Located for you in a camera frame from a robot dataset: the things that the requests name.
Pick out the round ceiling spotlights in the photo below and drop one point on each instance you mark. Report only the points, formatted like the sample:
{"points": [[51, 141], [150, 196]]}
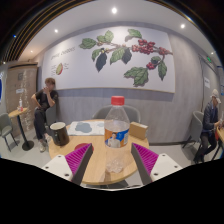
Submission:
{"points": [[114, 10]]}

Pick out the coffee plant wall mural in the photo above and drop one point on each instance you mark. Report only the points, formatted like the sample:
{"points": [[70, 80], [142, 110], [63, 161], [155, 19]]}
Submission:
{"points": [[83, 66]]}

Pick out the blue wall sticker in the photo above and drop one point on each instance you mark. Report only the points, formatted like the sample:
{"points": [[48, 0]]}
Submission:
{"points": [[1, 90]]}

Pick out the grey chair with thin legs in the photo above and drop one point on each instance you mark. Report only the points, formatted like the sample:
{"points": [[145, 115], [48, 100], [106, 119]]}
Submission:
{"points": [[5, 123]]}

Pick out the small cardboard box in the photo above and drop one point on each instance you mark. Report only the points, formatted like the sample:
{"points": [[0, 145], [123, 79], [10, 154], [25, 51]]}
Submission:
{"points": [[138, 130]]}

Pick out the green exit sign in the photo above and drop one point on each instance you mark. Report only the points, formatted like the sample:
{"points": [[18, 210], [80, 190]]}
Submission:
{"points": [[209, 59]]}

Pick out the person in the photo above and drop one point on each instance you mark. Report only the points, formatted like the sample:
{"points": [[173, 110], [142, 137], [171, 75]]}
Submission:
{"points": [[45, 100], [210, 120]]}

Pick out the small bottle with red label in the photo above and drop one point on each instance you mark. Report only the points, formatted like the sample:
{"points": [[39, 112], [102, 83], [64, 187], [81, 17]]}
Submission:
{"points": [[20, 104]]}

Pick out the white wall notice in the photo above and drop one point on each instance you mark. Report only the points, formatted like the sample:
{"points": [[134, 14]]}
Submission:
{"points": [[207, 82]]}

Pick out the white paper with grey blots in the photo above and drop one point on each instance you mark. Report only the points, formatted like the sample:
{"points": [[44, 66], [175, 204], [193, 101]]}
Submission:
{"points": [[83, 128]]}

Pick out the small round wooden side table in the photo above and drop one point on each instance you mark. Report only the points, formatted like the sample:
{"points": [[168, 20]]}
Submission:
{"points": [[19, 112]]}

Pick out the dark mug with white inside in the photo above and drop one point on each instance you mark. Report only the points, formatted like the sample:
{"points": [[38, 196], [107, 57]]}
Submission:
{"points": [[60, 135]]}

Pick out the clear red-capped drink bottle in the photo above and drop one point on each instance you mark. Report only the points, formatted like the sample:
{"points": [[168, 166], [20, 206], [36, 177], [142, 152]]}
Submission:
{"points": [[116, 125]]}

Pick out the brown wooden door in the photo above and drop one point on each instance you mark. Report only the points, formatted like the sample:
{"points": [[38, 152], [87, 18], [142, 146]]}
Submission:
{"points": [[28, 83]]}

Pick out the flat round red coaster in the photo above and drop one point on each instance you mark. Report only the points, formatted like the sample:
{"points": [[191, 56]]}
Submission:
{"points": [[80, 146]]}

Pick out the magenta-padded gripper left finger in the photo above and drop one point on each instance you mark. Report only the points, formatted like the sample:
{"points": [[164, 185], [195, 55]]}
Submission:
{"points": [[58, 166]]}

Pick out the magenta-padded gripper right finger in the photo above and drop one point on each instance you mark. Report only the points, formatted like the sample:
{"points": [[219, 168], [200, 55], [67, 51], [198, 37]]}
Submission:
{"points": [[165, 166]]}

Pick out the grey upholstered chair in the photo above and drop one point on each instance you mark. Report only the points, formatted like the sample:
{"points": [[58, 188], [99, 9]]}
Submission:
{"points": [[50, 116], [98, 113], [196, 126]]}

